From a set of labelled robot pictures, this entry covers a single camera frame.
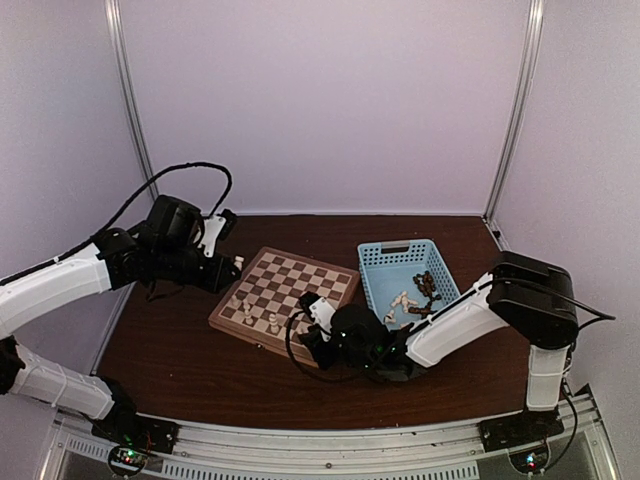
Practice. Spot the right aluminium frame post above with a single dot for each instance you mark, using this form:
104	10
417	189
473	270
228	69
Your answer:
528	64

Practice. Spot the wooden folding chess board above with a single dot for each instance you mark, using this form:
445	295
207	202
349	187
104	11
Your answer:
272	283

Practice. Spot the white chess pieces pile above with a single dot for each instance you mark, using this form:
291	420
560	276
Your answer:
402	301

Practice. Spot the white rook chess piece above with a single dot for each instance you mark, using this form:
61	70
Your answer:
235	301

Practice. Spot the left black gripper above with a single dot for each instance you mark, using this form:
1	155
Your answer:
215	281

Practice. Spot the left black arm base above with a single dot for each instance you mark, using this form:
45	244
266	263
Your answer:
125	426

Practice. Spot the dark chess pieces pile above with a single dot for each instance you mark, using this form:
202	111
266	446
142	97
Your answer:
425	284

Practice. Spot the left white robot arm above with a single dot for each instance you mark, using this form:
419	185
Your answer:
46	313

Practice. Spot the front aluminium rail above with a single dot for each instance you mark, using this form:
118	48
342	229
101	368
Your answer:
453	450

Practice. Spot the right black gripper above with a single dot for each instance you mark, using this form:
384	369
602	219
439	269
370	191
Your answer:
323	359

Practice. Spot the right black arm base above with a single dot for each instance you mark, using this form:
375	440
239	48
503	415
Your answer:
519	429

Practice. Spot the aluminium frame post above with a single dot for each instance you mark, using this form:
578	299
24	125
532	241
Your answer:
132	114
528	64

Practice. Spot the white queen chess piece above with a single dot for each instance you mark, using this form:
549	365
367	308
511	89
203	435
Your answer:
274	326

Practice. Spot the left aluminium frame post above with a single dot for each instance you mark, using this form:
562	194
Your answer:
132	114

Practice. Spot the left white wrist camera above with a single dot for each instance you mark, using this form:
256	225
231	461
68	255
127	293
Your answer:
217	227

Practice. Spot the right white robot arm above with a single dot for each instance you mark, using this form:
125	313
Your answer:
533	297

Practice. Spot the light blue plastic basket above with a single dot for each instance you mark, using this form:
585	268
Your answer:
388	269

